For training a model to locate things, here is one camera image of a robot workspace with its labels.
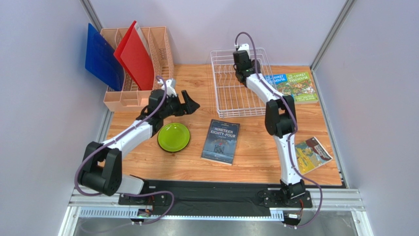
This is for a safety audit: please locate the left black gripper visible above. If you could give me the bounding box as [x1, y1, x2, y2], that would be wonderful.
[160, 90, 200, 119]

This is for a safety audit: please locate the green plate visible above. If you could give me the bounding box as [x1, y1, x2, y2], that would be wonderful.
[157, 122, 191, 153]

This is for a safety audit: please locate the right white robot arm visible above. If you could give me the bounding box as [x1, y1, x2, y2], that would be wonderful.
[233, 50, 305, 201]

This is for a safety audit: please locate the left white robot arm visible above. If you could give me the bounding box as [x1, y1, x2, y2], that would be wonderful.
[74, 89, 200, 196]

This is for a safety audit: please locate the dark grey plate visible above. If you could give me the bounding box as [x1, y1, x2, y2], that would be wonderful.
[251, 59, 261, 74]

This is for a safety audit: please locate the Nineteen Eighty-Four book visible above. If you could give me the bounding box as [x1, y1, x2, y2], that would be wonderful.
[201, 119, 240, 166]

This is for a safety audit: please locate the green treehouse book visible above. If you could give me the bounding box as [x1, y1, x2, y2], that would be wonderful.
[286, 72, 319, 104]

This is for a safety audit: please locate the pink plastic file organizer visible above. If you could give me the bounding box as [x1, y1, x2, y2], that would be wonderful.
[100, 27, 175, 112]

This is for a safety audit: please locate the red plastic folder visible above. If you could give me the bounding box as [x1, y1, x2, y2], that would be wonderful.
[114, 21, 155, 90]

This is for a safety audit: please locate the black base mat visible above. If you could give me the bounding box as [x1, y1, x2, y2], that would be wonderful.
[119, 180, 313, 217]

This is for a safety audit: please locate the blue plastic folder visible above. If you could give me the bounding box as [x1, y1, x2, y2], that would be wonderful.
[85, 23, 125, 91]

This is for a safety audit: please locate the yellow illustrated book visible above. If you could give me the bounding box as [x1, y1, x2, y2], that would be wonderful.
[295, 137, 333, 175]

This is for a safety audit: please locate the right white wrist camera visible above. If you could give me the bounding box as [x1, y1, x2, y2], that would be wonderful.
[235, 43, 250, 54]

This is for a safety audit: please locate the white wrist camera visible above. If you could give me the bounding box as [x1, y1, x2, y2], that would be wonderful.
[158, 78, 178, 97]
[235, 43, 250, 54]

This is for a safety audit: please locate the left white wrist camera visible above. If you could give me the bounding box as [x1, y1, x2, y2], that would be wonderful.
[158, 78, 178, 97]

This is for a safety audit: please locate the white wire dish rack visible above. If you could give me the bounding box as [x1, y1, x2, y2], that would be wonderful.
[210, 49, 266, 118]

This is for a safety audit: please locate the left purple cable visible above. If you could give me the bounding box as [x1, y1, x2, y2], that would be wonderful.
[73, 75, 176, 226]

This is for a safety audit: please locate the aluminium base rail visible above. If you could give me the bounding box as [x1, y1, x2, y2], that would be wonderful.
[59, 181, 373, 236]

